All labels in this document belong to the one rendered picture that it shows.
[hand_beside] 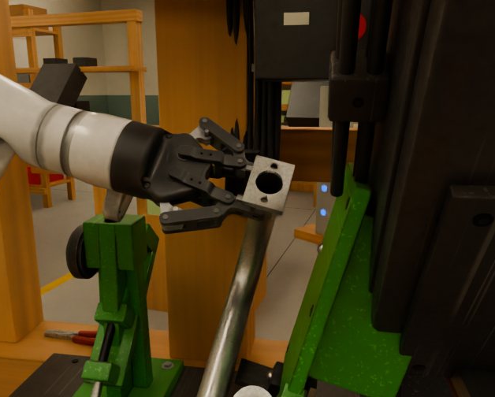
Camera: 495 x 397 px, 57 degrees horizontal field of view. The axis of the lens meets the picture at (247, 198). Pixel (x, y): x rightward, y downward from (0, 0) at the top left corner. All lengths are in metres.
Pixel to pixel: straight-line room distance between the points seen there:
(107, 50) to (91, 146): 12.11
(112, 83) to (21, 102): 11.98
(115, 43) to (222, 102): 11.76
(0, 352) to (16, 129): 0.56
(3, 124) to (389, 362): 0.40
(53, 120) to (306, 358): 0.32
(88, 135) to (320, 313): 0.27
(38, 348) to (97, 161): 0.56
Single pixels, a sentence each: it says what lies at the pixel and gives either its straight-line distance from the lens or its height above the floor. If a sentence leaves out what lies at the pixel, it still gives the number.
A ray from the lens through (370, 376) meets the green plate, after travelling 0.39.
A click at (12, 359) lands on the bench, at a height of 0.88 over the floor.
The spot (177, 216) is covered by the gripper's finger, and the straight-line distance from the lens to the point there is 0.43.
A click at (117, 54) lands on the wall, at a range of 12.39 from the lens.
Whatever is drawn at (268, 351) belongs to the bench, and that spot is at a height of 0.88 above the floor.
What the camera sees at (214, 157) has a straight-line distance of 0.46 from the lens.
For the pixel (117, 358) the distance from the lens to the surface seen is 0.67.
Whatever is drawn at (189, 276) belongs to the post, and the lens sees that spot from 0.78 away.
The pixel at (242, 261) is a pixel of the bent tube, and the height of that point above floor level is 1.15.
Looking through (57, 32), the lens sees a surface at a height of 2.01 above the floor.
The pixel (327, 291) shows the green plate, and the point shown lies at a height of 1.19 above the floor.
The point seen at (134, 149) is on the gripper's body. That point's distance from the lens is 0.45.
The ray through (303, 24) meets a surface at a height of 1.41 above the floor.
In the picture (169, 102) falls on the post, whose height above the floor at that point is 1.32.
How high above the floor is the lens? 1.34
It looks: 13 degrees down
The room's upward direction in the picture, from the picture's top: straight up
